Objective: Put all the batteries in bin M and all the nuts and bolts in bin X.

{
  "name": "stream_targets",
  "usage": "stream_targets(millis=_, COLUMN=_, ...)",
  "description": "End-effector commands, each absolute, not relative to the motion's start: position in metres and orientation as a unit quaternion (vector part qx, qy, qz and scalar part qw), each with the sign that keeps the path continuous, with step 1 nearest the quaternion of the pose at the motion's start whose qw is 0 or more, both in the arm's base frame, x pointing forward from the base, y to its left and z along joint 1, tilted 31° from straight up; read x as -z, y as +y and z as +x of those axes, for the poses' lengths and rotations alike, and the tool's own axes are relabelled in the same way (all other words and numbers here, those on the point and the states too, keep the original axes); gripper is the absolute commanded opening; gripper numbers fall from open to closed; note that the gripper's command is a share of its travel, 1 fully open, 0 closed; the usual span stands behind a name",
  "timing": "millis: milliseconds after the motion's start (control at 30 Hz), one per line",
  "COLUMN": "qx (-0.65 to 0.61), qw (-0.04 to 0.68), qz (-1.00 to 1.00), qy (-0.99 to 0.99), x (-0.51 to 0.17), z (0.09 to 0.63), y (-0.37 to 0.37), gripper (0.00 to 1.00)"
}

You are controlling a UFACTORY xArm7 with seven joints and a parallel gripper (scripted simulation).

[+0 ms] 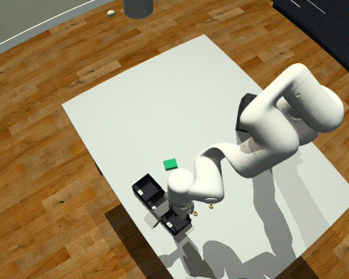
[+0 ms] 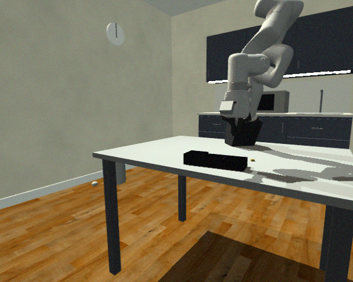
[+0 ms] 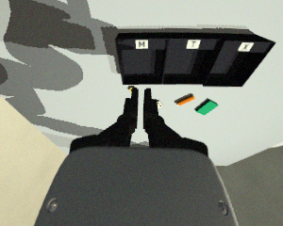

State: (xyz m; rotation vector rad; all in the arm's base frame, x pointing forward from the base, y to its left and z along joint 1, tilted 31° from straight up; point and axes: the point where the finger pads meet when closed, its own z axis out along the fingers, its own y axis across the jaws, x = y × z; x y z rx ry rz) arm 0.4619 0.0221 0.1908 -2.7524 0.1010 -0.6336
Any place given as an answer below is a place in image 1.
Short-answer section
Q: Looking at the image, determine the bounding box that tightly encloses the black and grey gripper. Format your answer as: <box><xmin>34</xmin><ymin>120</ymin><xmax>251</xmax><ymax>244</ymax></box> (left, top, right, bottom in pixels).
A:
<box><xmin>165</xmin><ymin>190</ymin><xmax>194</xmax><ymax>220</ymax></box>

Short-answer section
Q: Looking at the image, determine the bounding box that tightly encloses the black three-compartment bin rack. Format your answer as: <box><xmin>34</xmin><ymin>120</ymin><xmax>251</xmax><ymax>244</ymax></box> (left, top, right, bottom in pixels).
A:
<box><xmin>132</xmin><ymin>173</ymin><xmax>191</xmax><ymax>236</ymax></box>

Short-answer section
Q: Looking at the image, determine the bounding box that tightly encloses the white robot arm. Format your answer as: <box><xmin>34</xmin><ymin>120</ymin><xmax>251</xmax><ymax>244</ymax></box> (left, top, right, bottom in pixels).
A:
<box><xmin>143</xmin><ymin>63</ymin><xmax>344</xmax><ymax>229</ymax></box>

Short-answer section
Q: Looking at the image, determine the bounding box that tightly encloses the green rectangular block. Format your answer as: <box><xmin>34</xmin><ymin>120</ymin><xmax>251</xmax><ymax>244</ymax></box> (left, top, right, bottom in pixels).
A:
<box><xmin>163</xmin><ymin>158</ymin><xmax>177</xmax><ymax>170</ymax></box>

